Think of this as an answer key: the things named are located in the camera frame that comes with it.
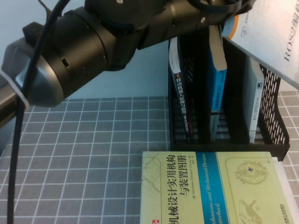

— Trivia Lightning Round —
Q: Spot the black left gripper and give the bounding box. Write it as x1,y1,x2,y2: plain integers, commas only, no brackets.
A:
210,0,256,25

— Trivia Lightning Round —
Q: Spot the white orange ROS2 book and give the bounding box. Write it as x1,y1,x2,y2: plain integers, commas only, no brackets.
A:
221,0,299,91

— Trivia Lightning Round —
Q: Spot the blue-spined book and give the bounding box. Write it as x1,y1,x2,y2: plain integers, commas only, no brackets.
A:
208,25,228,142

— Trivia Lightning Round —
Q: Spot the grey-white-spined book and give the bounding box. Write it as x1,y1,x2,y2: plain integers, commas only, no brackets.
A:
247,56,265,143

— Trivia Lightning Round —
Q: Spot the black-spined book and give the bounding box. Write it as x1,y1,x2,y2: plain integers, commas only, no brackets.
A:
169,37,192,143

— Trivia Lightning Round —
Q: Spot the black mesh book stand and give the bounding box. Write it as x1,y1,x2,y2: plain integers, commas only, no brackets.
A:
168,23,291,161

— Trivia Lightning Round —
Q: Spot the yellow-green mechanical devices book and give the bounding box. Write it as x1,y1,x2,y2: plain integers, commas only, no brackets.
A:
139,151,292,224

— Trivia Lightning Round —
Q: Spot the grey checked tablecloth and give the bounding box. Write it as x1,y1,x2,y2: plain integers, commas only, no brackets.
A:
0,91,299,224

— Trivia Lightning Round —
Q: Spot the white cable tie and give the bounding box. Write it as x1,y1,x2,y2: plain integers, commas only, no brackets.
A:
0,71,30,110

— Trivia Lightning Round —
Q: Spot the thick black cable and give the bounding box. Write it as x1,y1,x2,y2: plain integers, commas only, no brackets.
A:
6,0,68,224

